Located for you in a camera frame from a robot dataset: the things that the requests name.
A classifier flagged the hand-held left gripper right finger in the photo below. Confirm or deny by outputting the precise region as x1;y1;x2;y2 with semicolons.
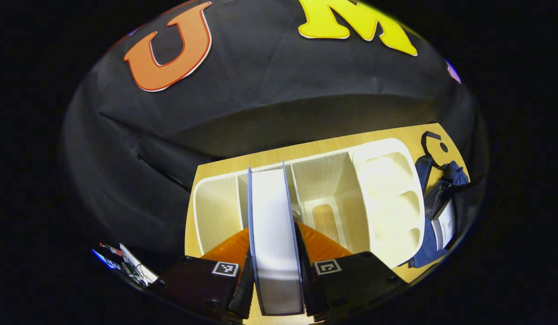
295;221;408;319

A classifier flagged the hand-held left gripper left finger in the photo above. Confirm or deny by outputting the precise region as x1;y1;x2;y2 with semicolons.
148;227;254;324

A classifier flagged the blue-grey cover book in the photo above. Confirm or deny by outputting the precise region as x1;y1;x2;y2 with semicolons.
247;160;305;316

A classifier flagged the blue schoolbag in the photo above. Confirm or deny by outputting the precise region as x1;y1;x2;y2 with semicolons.
407;130;470;269

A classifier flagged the white plastic bookshelf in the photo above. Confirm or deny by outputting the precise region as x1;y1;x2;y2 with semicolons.
192;137;426;271

